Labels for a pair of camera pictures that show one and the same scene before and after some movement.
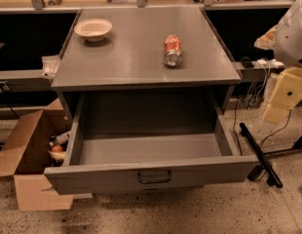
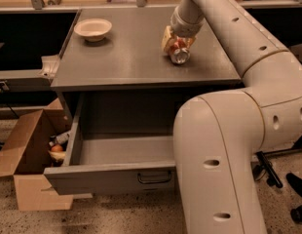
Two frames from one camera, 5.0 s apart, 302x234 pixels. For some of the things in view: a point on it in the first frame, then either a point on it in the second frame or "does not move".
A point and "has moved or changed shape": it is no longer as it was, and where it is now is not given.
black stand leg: x=273 y=179 does not move
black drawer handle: x=150 y=181 does not move
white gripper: x=291 y=39 -> x=186 y=28
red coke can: x=172 y=50 has moved or changed shape
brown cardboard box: x=25 y=158 does not move
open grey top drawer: x=155 y=160 does not move
